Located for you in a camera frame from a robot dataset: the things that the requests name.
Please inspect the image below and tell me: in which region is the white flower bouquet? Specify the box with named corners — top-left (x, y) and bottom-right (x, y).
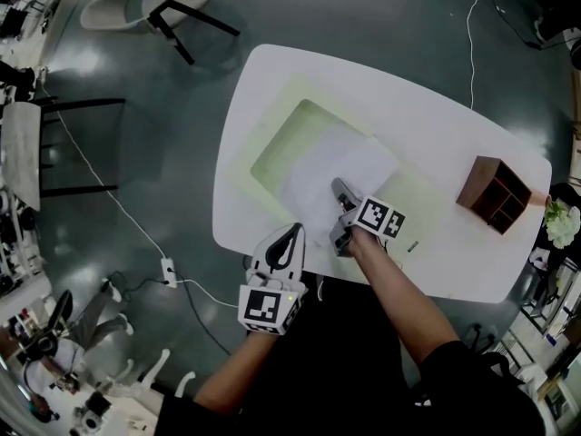
top-left (543, 198), bottom-right (581, 251)

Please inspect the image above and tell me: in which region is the pink vase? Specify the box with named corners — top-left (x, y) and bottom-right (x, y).
top-left (526, 188), bottom-right (553, 209)

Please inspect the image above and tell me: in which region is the white power strip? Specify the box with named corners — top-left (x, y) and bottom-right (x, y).
top-left (160, 256), bottom-right (179, 289)

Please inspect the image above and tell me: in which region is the long white floor cable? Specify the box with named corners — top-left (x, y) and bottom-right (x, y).
top-left (466, 0), bottom-right (482, 111)

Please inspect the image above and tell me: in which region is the person's black clothing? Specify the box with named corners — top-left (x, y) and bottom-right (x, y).
top-left (155, 270), bottom-right (547, 436)

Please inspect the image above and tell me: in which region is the metal wire rack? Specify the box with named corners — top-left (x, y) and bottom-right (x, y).
top-left (521, 256), bottom-right (581, 336)

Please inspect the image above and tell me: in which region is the white cloth sheet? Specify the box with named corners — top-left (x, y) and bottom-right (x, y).
top-left (278, 124), bottom-right (399, 250)

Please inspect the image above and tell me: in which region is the black floor cable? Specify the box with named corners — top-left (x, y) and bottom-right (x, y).
top-left (491, 0), bottom-right (544, 52)

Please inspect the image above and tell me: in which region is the grey table black frame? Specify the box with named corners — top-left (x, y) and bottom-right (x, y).
top-left (1, 97), bottom-right (126, 212)

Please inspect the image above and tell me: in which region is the person's right forearm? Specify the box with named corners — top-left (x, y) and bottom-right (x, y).
top-left (346, 227), bottom-right (460, 368)

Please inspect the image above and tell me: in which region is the brown wooden desk organizer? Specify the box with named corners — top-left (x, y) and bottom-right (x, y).
top-left (455, 154), bottom-right (533, 236)

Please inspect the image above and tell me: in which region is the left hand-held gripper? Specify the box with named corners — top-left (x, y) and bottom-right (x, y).
top-left (237, 222), bottom-right (310, 337)

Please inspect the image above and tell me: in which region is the person's left forearm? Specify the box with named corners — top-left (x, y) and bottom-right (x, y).
top-left (193, 331), bottom-right (279, 416)

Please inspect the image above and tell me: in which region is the white power strip cable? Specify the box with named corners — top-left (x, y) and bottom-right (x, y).
top-left (40, 84), bottom-right (167, 263)

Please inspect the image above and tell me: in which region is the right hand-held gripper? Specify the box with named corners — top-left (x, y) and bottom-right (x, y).
top-left (328, 177), bottom-right (407, 258)

